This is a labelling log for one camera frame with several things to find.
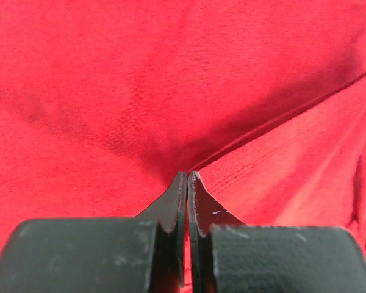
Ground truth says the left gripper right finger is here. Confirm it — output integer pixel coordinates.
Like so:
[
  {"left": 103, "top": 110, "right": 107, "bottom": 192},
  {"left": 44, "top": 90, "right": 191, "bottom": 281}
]
[{"left": 187, "top": 172, "right": 366, "bottom": 292}]

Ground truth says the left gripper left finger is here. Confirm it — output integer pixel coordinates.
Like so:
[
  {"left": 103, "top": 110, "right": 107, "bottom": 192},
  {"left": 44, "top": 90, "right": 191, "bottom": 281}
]
[{"left": 0, "top": 172, "right": 187, "bottom": 292}]

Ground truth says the red t shirt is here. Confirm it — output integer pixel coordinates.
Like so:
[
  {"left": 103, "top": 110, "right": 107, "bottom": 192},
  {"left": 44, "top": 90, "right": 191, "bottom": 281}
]
[{"left": 0, "top": 0, "right": 366, "bottom": 288}]

